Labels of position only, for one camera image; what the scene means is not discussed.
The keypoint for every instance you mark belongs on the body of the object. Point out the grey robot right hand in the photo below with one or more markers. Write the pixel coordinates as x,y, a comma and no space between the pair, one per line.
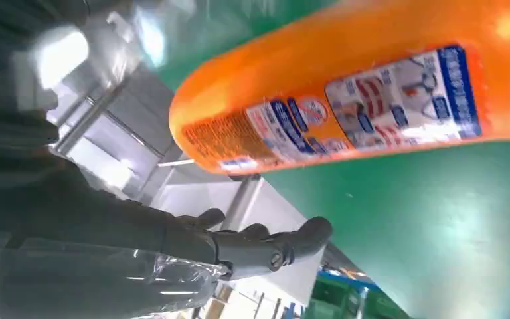
83,229

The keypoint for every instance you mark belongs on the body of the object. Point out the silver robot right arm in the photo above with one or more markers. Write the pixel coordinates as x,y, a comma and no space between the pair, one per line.
0,123

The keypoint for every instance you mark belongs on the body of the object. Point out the green crate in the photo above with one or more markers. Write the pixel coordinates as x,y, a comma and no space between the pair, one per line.
334,299

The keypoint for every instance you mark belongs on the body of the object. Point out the orange drink bottle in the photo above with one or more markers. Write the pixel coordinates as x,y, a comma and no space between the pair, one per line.
325,57

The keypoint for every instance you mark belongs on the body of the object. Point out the silver floor rail frame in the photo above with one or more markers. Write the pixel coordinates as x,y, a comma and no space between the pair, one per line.
88,119

